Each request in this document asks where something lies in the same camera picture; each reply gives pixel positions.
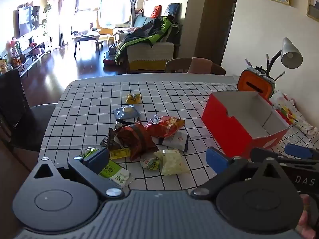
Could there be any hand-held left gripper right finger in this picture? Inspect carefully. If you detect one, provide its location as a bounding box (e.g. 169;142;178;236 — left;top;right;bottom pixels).
191;147;286;201

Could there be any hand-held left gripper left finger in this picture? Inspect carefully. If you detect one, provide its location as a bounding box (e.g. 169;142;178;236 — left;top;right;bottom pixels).
33;148;125;201

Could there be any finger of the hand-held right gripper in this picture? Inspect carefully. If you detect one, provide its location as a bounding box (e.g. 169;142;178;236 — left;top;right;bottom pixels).
284;143;319;160
250;147;319;165

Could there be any long green white packet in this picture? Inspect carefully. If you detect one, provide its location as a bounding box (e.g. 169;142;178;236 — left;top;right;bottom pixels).
79;147;132;188

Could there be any yellow sachet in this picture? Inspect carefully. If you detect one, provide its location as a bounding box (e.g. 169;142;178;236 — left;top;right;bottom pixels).
109;148;132;160

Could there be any red cardboard box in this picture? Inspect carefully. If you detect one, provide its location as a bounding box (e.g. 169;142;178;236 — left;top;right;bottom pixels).
201;91;295;159

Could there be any dark red snack bag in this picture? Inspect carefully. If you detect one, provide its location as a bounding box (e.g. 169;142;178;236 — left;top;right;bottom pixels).
115;121;156;162

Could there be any white snack packet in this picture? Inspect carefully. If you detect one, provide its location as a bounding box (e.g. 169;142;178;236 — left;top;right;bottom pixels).
157;132;190;152

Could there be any pale yellow snack bag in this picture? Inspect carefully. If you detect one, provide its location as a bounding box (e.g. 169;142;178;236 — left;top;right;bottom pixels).
153;149;190;176

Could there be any small green white packet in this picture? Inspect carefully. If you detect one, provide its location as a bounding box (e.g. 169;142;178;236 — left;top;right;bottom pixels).
140;157;160;171

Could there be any person's right hand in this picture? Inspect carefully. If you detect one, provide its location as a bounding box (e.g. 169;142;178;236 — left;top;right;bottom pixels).
296;194;317;239

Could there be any small dark snack packet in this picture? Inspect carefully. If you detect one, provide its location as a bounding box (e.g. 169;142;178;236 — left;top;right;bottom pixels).
100;128;117;148

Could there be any floral plastic bag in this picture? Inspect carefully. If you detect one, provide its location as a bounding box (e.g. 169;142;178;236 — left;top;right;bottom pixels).
270;91;317;135

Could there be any silver black snack packet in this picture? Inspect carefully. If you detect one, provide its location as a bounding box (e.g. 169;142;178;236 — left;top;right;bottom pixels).
114;117;141;131

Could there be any checkered tablecloth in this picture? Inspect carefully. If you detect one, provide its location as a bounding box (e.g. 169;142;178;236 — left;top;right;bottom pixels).
38;74;319;190

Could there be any blue snack packet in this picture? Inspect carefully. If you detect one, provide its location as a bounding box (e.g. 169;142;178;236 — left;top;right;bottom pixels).
113;105;142;119

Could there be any red chips bag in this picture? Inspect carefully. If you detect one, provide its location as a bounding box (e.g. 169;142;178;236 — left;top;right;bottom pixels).
145;115;186;138

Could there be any grey seat chair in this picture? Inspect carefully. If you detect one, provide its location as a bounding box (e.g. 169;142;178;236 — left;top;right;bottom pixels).
11;103;58;153

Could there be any small yellow snack packet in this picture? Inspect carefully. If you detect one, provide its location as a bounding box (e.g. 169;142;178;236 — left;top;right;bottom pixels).
125;93;142;104

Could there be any orange storage box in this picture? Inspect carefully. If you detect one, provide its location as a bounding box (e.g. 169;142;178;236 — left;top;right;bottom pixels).
237;67;276;99

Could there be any pink cloth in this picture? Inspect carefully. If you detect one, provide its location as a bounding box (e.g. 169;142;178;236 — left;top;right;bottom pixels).
187;57;213;74

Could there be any grey desk lamp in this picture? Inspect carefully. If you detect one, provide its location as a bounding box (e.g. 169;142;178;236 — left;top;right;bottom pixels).
266;37;303;76

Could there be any red round floor object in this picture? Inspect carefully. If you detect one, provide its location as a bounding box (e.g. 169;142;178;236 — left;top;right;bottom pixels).
103;50;118;67

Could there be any wooden dining chair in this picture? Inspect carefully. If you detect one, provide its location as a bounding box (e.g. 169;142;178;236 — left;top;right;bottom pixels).
165;57;227;76

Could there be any sofa with white cover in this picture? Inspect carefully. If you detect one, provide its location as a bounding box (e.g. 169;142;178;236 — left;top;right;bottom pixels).
115;15;181;72

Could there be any coffee table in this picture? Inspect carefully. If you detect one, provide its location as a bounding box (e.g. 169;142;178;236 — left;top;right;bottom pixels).
72;30;102;59

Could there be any tv cabinet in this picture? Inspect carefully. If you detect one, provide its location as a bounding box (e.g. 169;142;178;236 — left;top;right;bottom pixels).
7;36;53;77

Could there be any green black jacket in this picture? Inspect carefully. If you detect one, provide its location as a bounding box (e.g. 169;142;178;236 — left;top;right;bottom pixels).
115;16;180;65

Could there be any wood framed picture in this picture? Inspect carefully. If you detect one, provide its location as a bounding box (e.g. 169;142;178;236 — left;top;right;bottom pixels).
307;0;319;22

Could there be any potted plant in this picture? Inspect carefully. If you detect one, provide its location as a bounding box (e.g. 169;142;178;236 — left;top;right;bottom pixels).
40;2;53;37

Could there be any television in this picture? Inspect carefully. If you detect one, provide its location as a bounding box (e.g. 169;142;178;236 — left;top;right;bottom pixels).
17;6;40;38

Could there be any blue cushion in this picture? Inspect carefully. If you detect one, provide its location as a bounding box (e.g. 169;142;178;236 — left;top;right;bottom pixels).
163;3;180;18

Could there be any red cushion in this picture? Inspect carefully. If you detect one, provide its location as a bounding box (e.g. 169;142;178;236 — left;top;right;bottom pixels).
150;5;162;19

